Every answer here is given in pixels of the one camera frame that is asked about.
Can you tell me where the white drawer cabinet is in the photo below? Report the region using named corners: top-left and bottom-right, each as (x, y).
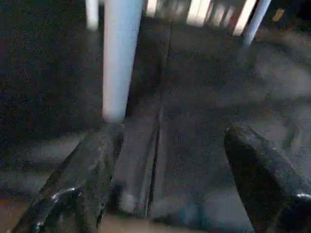
top-left (146, 0), bottom-right (256, 35)

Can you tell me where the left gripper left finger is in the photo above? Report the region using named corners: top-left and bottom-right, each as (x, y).
top-left (12, 124), bottom-right (125, 233)

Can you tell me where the black work mat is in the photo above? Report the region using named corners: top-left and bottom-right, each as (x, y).
top-left (0, 0), bottom-right (311, 229)

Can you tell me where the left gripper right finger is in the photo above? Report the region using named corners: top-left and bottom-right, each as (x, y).
top-left (224, 124), bottom-right (311, 233)

